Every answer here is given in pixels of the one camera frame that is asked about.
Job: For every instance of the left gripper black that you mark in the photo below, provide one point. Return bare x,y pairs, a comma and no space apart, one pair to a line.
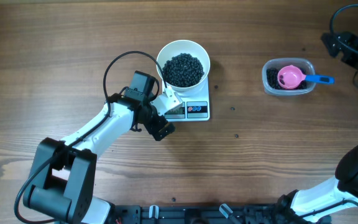
160,122

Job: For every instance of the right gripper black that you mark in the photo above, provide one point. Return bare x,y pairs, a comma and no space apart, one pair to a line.
348,58

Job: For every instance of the pink scoop with blue handle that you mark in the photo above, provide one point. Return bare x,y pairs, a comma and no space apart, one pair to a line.
290,77

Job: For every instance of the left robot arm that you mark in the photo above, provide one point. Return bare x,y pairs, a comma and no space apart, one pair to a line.
61,179

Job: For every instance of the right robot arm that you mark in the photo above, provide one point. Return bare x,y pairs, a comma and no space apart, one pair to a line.
315,205

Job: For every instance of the white digital kitchen scale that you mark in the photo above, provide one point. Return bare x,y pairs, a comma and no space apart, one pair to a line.
195,106

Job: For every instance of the black beans in bowl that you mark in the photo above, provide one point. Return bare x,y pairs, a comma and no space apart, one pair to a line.
183,71

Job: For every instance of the white round bowl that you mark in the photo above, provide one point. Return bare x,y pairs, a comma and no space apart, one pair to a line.
183,46

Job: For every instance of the clear plastic container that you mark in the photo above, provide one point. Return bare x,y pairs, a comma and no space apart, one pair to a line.
278,63

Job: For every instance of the black beans in container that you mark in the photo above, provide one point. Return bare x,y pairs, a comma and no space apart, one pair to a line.
271,75

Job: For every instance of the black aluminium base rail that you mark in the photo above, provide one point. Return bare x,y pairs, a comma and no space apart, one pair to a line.
224,214

